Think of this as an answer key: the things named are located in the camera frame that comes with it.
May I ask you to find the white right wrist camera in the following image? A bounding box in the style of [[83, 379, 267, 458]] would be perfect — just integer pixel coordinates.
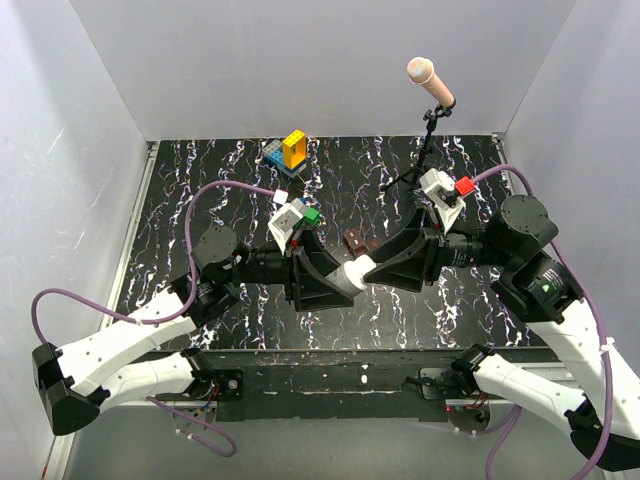
[[419, 168, 475, 234]]

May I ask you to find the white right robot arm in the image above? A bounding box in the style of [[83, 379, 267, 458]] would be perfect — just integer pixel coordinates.
[[364, 195, 639, 472]]

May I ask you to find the yellow blue toy brick stack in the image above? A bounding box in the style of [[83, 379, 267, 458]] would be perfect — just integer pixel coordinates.
[[262, 130, 307, 178]]

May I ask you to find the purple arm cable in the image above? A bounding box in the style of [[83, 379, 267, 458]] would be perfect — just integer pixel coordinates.
[[30, 180, 289, 457], [472, 164, 615, 480]]

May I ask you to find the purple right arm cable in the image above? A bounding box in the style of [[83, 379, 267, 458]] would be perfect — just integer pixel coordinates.
[[472, 164, 615, 480]]

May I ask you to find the green blue toy brick cluster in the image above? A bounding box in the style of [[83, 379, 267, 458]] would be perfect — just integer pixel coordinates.
[[303, 200, 322, 227]]

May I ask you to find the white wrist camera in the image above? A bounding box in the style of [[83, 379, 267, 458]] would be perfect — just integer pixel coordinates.
[[419, 168, 475, 234], [268, 198, 308, 254]]

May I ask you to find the black microphone stand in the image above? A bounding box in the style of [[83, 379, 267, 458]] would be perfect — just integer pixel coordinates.
[[380, 102, 456, 193]]

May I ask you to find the pink microphone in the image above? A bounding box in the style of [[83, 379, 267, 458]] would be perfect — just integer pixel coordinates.
[[407, 57, 456, 109]]

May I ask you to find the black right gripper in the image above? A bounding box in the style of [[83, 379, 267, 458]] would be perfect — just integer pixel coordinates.
[[362, 198, 518, 291]]

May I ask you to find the red weekly pill organizer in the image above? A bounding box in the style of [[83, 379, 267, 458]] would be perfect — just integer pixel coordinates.
[[343, 228, 382, 257]]

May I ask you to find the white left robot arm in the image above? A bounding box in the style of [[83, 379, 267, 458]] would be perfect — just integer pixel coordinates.
[[32, 225, 374, 436]]

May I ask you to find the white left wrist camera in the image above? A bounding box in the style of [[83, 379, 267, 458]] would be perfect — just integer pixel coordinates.
[[268, 198, 308, 254]]

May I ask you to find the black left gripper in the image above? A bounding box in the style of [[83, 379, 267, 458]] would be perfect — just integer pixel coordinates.
[[223, 226, 357, 310]]

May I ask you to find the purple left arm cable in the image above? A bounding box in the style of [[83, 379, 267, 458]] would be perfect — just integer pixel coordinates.
[[30, 180, 289, 457]]

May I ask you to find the white vitamin pill bottle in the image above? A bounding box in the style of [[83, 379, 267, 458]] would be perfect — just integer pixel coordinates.
[[326, 255, 377, 298]]

